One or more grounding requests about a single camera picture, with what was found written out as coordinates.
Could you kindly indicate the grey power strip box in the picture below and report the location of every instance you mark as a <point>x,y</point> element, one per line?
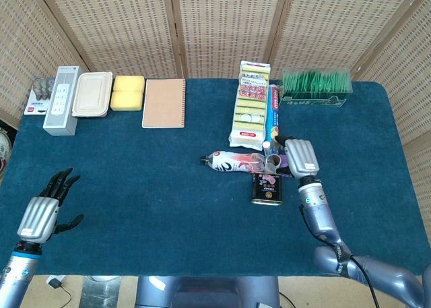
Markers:
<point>60,102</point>

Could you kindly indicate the black gold luncheon meat can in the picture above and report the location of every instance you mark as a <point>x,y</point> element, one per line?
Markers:
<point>267,188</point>

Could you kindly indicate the clear box green tea packets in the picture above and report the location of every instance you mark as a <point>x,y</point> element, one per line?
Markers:
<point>316,85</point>

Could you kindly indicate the kraft spiral notebook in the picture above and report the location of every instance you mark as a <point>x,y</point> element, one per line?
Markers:
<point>164,104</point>

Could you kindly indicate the yellow sponge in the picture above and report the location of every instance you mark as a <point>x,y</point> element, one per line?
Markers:
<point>129,84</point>
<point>126,100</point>

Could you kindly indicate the small purple box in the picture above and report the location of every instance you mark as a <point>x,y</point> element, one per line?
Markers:
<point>283,160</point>

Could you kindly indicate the plastic drink bottle black cap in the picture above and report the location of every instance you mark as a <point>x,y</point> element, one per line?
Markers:
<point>229,162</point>

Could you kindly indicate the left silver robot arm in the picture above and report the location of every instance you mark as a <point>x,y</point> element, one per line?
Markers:
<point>17,274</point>

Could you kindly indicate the beige lidded food container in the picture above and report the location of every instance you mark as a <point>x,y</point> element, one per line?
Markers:
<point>91,94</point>

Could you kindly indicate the battery blister pack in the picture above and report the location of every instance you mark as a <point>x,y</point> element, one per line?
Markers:
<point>35,99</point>

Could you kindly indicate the blue table cloth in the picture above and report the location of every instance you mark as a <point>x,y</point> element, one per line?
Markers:
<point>151,203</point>

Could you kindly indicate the woven rattan folding screen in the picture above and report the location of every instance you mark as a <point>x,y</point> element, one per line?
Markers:
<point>219,28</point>

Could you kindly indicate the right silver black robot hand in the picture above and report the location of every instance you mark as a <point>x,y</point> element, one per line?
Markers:
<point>301,156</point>

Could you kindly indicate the blue cling wrap box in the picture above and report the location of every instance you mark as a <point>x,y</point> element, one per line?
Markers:
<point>273,112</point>

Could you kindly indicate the grey robot torso base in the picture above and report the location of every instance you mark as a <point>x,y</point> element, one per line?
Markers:
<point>205,292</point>

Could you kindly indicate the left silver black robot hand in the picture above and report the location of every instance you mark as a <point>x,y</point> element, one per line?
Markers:
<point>38,217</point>

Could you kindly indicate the white paper roll cardboard core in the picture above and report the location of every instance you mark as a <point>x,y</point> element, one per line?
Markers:
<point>273,164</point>

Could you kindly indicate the yellow sponge multipack bag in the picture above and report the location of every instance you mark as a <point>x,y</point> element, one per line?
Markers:
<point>249,109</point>

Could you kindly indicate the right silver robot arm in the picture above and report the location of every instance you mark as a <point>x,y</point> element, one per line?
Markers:
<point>320,213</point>

